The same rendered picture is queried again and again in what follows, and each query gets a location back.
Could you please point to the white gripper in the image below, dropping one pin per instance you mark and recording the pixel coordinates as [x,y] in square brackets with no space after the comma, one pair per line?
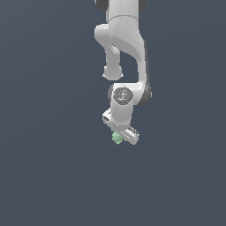
[123,131]

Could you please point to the small green object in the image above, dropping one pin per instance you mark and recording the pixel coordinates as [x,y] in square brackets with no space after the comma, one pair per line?
[117,138]

